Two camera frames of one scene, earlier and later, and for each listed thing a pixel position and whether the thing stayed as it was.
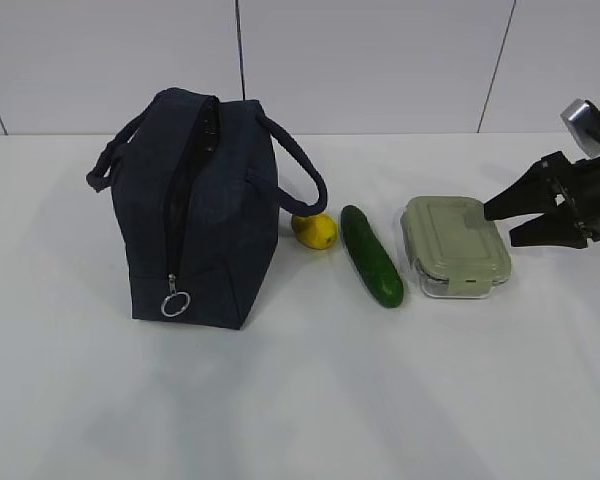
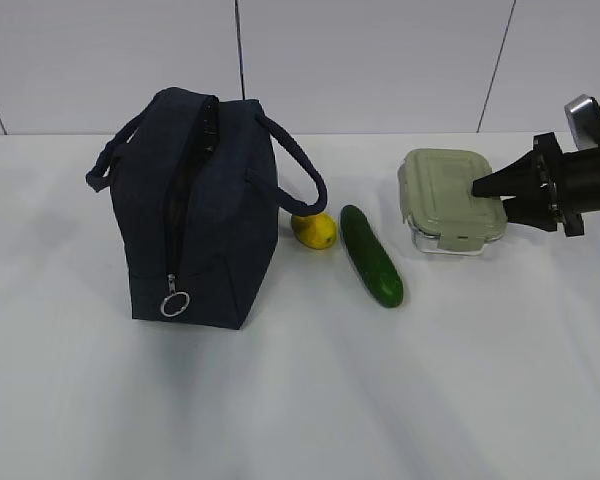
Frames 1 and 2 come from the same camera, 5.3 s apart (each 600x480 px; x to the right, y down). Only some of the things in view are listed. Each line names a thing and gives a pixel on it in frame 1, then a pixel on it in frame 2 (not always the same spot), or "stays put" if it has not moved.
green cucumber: (372, 257) stays put
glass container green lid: (455, 249) to (437, 201)
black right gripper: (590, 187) to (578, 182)
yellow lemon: (318, 231) stays put
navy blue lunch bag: (196, 180) stays put
